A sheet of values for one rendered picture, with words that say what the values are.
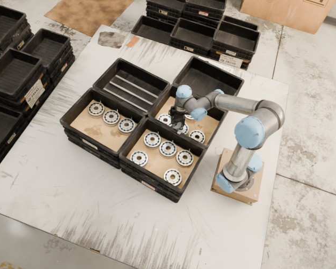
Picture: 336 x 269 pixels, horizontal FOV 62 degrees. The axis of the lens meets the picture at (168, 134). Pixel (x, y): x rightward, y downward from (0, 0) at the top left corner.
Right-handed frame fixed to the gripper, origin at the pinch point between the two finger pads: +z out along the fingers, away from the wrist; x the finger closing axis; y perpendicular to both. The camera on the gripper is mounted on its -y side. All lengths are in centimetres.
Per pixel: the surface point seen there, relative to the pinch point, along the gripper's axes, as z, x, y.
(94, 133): 2, -8, 51
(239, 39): 36, -97, -100
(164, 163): 2.0, 21.3, 16.3
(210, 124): 2.0, 3.6, -20.0
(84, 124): 2, -16, 56
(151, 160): 2.0, 17.7, 23.0
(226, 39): 36, -100, -87
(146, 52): 15, -78, -1
